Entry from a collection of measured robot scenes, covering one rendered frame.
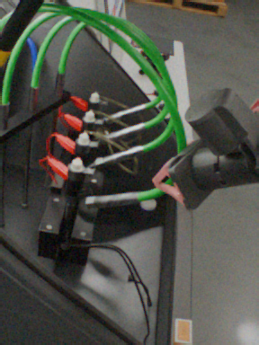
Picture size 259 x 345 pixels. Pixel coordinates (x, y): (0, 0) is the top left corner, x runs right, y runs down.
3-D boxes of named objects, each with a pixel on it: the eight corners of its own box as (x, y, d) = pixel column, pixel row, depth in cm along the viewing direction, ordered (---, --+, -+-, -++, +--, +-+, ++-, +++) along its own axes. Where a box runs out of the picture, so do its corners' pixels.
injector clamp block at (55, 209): (82, 286, 100) (92, 239, 91) (35, 276, 101) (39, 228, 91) (102, 186, 127) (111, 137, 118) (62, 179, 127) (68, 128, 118)
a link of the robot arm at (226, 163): (270, 191, 54) (285, 157, 56) (240, 152, 52) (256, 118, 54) (230, 196, 60) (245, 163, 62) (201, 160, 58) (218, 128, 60)
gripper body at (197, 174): (164, 171, 62) (200, 163, 56) (205, 133, 68) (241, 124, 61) (184, 212, 64) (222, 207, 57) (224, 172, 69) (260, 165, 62)
